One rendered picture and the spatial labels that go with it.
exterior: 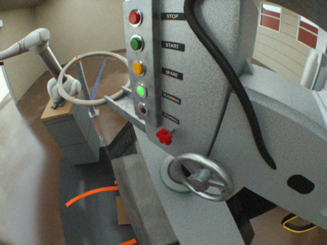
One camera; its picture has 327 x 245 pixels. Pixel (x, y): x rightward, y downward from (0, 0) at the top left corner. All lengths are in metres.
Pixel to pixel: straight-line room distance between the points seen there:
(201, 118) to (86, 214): 1.57
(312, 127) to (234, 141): 0.15
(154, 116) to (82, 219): 1.52
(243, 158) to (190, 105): 0.15
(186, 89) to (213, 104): 0.05
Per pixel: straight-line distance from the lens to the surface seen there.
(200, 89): 0.23
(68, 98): 0.78
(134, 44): 0.27
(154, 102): 0.29
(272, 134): 0.24
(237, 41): 0.20
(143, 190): 0.76
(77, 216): 1.74
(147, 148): 0.82
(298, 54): 6.63
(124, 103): 0.71
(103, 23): 7.15
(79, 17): 7.42
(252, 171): 0.31
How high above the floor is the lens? 1.48
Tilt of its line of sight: 43 degrees down
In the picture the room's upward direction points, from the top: 1 degrees counter-clockwise
